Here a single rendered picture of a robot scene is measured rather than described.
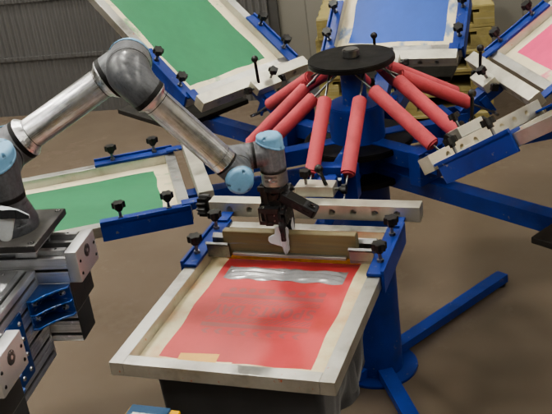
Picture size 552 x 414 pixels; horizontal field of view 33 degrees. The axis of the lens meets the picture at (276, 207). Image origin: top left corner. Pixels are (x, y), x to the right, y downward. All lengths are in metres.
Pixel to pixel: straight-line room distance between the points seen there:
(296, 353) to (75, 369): 2.06
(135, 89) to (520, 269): 2.65
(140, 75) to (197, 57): 1.61
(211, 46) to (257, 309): 1.74
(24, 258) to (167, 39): 1.72
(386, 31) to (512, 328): 1.38
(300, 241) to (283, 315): 0.28
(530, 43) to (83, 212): 1.82
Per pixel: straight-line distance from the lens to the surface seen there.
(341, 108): 3.40
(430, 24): 4.14
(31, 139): 2.60
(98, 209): 3.36
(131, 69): 2.40
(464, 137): 3.00
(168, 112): 2.41
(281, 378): 2.23
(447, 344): 4.08
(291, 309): 2.55
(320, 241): 2.70
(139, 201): 3.36
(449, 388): 3.82
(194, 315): 2.60
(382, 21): 4.20
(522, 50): 3.84
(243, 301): 2.62
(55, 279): 2.54
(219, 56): 4.02
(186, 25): 4.13
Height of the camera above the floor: 2.27
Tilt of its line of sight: 25 degrees down
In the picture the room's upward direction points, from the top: 8 degrees counter-clockwise
